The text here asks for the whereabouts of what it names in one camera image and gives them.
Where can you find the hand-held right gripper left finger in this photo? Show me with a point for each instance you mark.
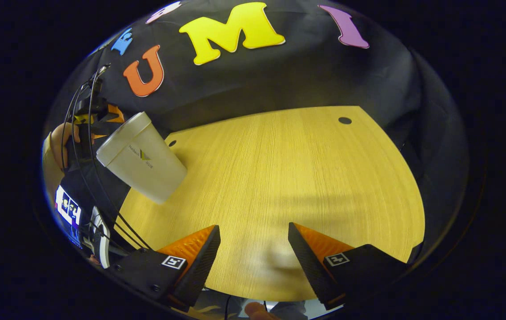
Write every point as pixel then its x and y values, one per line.
pixel 202 266

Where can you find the white desktop garbage bin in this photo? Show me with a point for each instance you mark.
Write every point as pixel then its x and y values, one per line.
pixel 146 164

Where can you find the white and black shoe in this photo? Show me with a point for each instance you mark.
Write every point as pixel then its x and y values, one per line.
pixel 99 240

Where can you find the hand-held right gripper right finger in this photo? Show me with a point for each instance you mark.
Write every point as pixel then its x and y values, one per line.
pixel 308 271

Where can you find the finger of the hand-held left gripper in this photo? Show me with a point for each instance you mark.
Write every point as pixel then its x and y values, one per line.
pixel 116 114

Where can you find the lit monitor screen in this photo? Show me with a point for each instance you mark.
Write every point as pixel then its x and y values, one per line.
pixel 67 206

